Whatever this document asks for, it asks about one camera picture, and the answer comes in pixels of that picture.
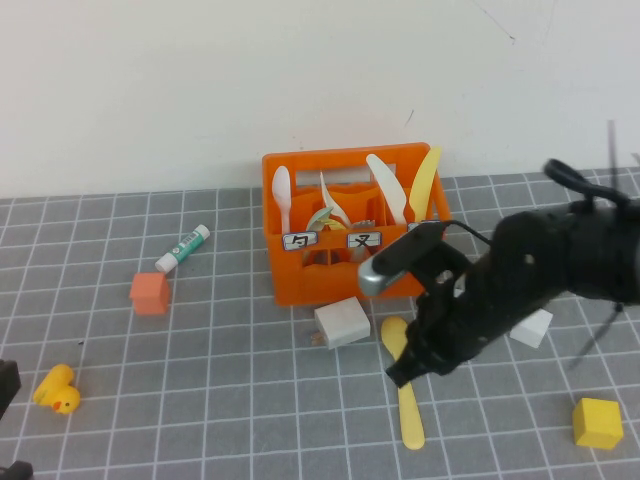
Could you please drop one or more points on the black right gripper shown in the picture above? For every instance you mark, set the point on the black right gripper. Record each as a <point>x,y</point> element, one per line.
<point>450,330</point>

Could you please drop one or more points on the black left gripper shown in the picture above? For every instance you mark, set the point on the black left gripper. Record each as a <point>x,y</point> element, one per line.
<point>7,382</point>

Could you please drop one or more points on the yellow plastic spoon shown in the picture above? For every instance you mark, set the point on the yellow plastic spoon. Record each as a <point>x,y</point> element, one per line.
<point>412,425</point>

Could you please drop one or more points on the pale pink plastic spoon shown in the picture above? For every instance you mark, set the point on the pale pink plastic spoon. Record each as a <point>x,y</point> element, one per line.
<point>282,185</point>

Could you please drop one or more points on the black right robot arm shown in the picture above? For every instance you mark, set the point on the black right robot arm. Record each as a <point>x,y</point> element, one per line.
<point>560,255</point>

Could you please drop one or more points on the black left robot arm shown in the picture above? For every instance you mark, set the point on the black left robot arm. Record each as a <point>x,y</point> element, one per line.
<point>12,472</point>

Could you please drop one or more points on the orange plastic cutlery holder crate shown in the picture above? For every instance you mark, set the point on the orange plastic cutlery holder crate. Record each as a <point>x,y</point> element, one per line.
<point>330,285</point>

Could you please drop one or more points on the yellow rubber duck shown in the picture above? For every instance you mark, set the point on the yellow rubber duck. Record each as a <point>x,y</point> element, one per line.
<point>60,392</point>

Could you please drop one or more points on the white charger plug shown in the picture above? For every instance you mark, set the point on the white charger plug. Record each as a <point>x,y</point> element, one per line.
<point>345,322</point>

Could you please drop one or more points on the white cube block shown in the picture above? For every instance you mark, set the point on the white cube block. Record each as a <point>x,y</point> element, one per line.
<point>532,332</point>

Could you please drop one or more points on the grey plastic fork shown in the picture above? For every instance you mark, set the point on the grey plastic fork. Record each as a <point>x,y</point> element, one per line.
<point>365,223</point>

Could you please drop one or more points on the orange house-shaped block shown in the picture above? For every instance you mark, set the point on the orange house-shaped block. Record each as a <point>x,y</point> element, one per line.
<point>150,297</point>

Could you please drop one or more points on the grey grid table mat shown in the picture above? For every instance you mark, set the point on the grey grid table mat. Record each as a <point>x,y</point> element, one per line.
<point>250,400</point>

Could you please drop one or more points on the yellow plastic fork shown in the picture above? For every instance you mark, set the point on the yellow plastic fork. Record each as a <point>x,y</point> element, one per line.
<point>327,224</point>

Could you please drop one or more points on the white plastic utensil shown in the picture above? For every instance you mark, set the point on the white plastic utensil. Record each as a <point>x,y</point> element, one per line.
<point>341,213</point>

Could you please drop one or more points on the pale green plastic spoon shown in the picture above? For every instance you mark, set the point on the pale green plastic spoon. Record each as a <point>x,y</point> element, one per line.
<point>315,216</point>

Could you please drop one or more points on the yellow plastic knife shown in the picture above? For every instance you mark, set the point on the yellow plastic knife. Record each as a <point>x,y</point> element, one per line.
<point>425,185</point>

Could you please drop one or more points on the white plastic knife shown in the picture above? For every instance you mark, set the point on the white plastic knife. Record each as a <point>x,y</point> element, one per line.
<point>385,185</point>

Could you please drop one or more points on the yellow cube block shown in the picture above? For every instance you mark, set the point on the yellow cube block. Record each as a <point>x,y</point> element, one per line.
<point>597,425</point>

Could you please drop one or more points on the green and white glue stick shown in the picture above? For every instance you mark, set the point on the green and white glue stick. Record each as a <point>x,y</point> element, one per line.
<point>182,248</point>

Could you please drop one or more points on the thin black rod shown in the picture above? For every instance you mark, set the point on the thin black rod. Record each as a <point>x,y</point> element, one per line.
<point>612,150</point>

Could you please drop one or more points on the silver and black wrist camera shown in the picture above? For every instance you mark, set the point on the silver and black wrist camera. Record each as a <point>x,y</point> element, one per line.
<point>395,260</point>

